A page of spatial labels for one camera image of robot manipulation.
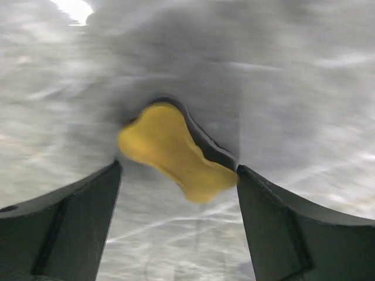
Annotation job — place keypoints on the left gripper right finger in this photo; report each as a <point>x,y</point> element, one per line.
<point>292,238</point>

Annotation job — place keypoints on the yellow bone-shaped eraser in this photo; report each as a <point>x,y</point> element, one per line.
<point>165,136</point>

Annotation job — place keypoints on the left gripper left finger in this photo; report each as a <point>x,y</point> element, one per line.
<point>60,235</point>

